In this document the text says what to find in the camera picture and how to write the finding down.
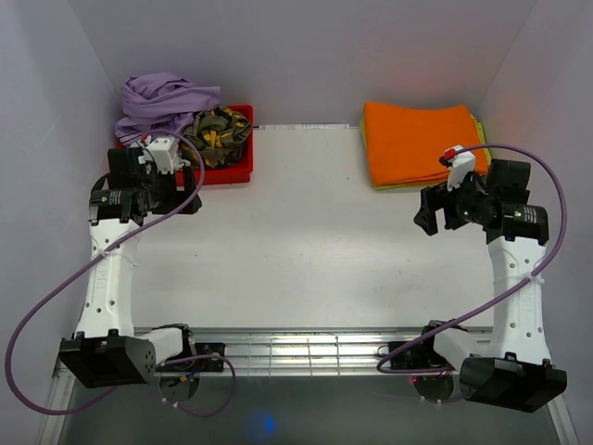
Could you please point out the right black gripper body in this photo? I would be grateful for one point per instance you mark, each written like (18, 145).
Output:
(461, 204)

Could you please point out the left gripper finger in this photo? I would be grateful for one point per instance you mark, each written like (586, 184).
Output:
(174, 205)
(188, 182)

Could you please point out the aluminium mounting rail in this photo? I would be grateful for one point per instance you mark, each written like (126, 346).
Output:
(296, 387)

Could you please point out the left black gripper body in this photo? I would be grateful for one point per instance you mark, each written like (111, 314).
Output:
(161, 187)

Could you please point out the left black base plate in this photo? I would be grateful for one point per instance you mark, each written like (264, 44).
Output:
(213, 364)

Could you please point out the camouflage trousers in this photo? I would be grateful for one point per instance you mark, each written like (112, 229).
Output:
(220, 136)

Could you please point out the folded orange trousers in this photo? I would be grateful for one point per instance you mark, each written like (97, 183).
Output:
(417, 139)

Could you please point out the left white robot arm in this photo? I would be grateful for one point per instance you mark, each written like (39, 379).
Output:
(104, 350)

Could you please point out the purple trousers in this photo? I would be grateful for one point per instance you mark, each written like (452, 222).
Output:
(161, 102)

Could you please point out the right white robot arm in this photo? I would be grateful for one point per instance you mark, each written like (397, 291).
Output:
(514, 371)

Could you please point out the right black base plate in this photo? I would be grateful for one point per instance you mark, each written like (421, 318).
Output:
(420, 357)

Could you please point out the red plastic bin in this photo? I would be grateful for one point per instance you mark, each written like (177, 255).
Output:
(237, 174)

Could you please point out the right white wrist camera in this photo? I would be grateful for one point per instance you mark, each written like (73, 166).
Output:
(459, 165)

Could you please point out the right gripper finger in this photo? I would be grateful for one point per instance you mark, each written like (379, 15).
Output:
(430, 201)
(426, 219)

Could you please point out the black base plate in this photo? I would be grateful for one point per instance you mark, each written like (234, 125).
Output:
(420, 357)
(213, 364)

